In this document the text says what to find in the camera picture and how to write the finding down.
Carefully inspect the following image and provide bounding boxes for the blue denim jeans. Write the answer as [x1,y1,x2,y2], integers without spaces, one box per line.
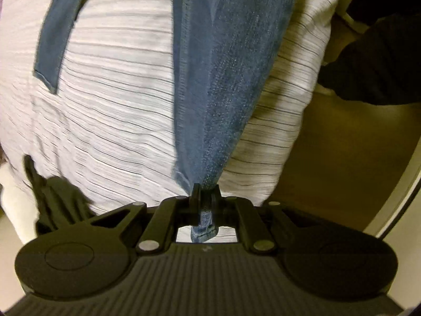
[33,0,303,243]

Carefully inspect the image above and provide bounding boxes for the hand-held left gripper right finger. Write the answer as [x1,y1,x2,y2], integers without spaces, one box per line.
[202,184,322,255]

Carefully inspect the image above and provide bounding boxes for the dark cloth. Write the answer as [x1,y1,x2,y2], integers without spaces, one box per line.
[317,14,421,106]

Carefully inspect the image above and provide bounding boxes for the white striped bed cover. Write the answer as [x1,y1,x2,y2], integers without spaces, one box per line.
[0,0,342,242]

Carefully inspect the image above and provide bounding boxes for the black cloth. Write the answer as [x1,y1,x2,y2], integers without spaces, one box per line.
[22,154,97,238]

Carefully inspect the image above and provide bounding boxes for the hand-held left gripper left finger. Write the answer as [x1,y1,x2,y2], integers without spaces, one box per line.
[90,184,202,255]

